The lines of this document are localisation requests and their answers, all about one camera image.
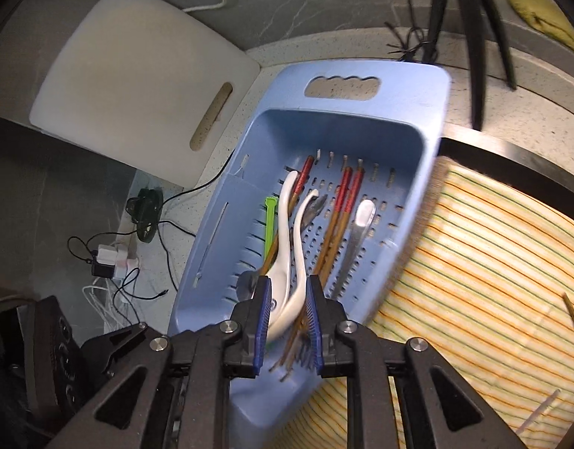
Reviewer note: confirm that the yellow sponge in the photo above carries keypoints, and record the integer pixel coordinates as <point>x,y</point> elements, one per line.
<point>544,14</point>

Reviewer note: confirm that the stainless steel fork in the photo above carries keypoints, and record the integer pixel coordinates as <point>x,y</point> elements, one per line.
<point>365,213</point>

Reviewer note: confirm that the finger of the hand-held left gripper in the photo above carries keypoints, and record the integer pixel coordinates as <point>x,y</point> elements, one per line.
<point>111,344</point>

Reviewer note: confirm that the black tripod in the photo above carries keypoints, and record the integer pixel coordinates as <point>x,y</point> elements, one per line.
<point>455,9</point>

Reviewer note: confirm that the clear plastic spoon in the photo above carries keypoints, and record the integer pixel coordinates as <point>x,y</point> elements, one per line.
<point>542,409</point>

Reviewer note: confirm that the white power strip with chargers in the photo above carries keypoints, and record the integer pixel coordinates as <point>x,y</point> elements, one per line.
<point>111,262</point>

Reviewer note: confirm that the green plastic spoon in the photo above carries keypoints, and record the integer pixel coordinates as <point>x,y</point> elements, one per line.
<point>270,224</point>

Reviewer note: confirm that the dark green clamp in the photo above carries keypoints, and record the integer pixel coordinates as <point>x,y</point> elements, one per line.
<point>146,215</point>

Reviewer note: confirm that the blue plastic basket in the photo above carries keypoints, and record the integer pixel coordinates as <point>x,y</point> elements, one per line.
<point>371,117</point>

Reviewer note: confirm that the plain white ceramic spoon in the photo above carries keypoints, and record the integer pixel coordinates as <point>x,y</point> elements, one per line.
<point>296,262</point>

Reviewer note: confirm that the striped yellow cloth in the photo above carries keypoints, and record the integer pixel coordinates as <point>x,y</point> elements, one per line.
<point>478,290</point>

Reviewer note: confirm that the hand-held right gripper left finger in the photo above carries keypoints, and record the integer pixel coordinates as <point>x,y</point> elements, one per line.
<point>263,332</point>

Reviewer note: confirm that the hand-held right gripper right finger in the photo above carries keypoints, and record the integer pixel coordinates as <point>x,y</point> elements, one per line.
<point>315,336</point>

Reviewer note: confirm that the white cutting board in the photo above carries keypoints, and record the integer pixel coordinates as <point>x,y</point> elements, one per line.
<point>127,79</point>

